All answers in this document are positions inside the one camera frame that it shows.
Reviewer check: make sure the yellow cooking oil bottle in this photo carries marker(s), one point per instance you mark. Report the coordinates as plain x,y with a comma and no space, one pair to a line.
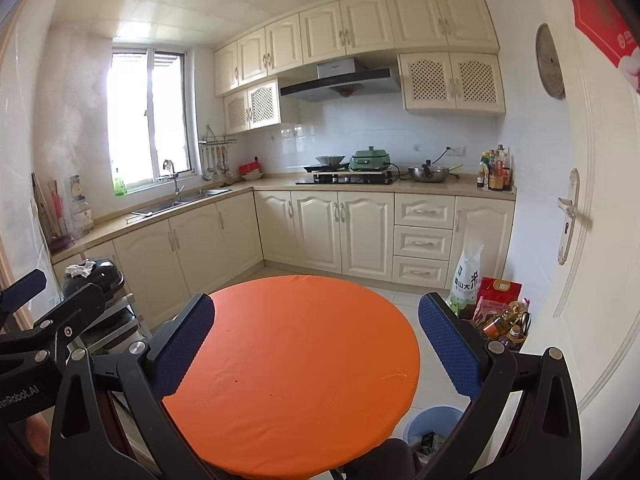
515,312

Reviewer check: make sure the blue plastic bin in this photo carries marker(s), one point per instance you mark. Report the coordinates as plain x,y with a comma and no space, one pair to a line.
425,420

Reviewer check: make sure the white wall socket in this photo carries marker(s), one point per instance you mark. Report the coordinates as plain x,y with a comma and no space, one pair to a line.
456,150

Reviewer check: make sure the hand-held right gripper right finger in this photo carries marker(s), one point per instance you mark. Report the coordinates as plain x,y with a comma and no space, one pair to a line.
450,345

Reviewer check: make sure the red rice bag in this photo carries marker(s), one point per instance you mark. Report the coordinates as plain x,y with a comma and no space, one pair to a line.
502,287

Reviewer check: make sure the cream kitchen base cabinets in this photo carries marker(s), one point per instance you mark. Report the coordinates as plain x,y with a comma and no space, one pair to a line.
320,230

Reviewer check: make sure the clear glass jar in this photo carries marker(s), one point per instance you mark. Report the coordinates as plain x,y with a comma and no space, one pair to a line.
82,217

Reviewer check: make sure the white door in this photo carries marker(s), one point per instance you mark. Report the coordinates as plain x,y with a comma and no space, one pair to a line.
600,210

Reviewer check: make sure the black gas stove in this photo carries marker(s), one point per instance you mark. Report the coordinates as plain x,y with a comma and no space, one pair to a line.
345,178

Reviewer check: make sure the dark labelled bottle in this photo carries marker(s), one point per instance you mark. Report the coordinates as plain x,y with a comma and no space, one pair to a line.
75,186

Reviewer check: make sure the white green rice bag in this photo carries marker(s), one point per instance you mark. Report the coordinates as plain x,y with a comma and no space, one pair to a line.
465,280

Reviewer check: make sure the red door poster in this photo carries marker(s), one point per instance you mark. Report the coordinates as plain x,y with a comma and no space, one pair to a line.
595,10

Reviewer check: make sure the steel range hood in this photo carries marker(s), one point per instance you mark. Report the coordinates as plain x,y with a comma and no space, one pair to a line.
340,85

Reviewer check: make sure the wooden cutting board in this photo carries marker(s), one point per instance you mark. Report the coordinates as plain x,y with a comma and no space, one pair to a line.
40,200

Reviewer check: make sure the green electric pot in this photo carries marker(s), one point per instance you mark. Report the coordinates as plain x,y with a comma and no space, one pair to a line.
370,160

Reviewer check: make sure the person's left hand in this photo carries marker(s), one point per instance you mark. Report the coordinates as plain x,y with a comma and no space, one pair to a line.
36,435

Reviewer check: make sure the green bottle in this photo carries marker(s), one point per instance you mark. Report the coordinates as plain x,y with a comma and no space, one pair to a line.
120,185

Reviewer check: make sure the round orange table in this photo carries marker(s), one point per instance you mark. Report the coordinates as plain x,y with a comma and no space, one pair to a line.
300,370

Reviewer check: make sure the cream lattice door cabinet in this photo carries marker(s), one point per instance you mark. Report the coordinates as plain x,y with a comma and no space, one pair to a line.
250,105
450,82

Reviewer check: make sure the hanging utensil rack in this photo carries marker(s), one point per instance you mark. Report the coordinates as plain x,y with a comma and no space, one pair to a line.
216,152

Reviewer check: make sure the steel faucet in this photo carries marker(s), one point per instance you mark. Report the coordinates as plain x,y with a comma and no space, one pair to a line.
175,180

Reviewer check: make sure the chopstick holder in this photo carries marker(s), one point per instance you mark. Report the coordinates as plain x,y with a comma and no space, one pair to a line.
60,225

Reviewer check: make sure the cream upper wall cabinets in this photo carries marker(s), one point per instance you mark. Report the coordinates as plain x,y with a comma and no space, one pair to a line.
365,25

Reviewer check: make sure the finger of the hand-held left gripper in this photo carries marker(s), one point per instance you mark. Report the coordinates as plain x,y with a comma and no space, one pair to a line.
80,305
25,287

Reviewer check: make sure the black round-lid appliance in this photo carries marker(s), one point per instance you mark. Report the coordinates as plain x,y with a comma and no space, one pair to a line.
107,277

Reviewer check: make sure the group of condiment bottles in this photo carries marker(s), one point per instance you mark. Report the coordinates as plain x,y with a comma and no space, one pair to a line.
495,172

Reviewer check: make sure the steel pan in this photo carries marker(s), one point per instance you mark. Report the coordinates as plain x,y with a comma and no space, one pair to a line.
330,160

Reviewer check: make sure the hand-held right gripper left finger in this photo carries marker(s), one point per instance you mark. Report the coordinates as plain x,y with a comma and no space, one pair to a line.
182,345

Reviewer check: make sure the steel sink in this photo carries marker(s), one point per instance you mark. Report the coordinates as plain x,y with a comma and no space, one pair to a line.
180,202

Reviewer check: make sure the kitchen window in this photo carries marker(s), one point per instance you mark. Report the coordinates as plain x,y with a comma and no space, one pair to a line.
150,120

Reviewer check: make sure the white crumpled cloth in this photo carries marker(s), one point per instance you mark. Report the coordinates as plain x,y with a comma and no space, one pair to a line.
80,269

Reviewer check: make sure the red white dish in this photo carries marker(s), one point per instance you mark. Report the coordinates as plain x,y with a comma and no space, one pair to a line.
250,169

